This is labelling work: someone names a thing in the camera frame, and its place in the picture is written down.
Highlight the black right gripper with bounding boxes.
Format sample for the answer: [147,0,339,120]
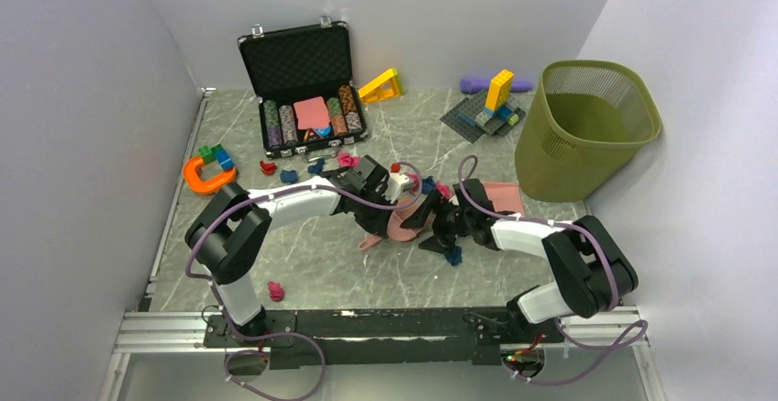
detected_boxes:
[401,189,474,253]

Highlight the pink hand brush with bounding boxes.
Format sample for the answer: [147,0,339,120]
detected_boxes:
[357,202,432,252]

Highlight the pink dustpan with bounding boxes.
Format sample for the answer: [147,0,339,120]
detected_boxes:
[482,181,525,215]

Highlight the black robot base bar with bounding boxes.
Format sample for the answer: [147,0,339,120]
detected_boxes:
[203,306,561,370]

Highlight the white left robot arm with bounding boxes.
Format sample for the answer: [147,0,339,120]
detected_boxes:
[184,156,411,346]

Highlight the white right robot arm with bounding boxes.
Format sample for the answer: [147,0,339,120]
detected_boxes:
[401,179,639,342]

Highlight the pink paper scrap by case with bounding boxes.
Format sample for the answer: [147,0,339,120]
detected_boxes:
[337,151,361,168]

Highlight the dark blue scrap lower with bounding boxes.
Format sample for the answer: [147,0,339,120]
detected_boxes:
[444,246,462,266]

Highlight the pink scrap centre right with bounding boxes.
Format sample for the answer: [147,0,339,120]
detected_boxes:
[436,183,452,199]

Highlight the dark blue scrap centre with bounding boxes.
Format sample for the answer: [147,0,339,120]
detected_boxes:
[420,176,438,195]

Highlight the dark blue scrap by case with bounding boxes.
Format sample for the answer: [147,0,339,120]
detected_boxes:
[307,158,326,175]

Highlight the dark blue scrap far left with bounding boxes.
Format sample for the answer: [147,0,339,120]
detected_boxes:
[279,170,298,184]

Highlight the pink playing card deck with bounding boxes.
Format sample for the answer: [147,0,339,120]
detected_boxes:
[293,96,330,130]

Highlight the yellow triangular toy block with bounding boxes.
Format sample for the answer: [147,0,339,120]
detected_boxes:
[358,68,405,104]

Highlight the red paper scrap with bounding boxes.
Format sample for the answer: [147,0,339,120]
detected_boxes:
[259,161,277,176]

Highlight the grey brick baseplate model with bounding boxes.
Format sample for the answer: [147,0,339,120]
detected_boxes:
[440,94,527,143]

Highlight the black poker chip case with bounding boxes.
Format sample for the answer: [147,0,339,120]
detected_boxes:
[237,16,370,160]

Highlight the purple cylinder toy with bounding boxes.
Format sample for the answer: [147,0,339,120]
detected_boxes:
[459,76,533,94]

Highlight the pink paper scrap near edge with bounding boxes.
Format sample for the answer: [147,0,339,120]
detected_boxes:
[267,281,285,302]

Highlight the yellow orange brick tower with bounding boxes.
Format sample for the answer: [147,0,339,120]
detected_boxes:
[483,69,514,115]

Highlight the green and blue toy bricks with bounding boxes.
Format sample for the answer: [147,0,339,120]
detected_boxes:
[197,144,235,171]

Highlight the orange horseshoe toy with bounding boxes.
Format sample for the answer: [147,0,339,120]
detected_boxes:
[182,155,238,195]

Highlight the olive green waste basket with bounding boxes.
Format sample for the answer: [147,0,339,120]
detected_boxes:
[515,60,662,203]

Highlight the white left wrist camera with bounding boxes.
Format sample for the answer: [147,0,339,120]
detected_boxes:
[383,173,414,202]

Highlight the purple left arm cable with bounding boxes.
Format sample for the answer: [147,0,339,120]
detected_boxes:
[184,161,424,351]

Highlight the aluminium frame rail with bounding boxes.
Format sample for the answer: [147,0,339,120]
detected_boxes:
[96,87,217,400]

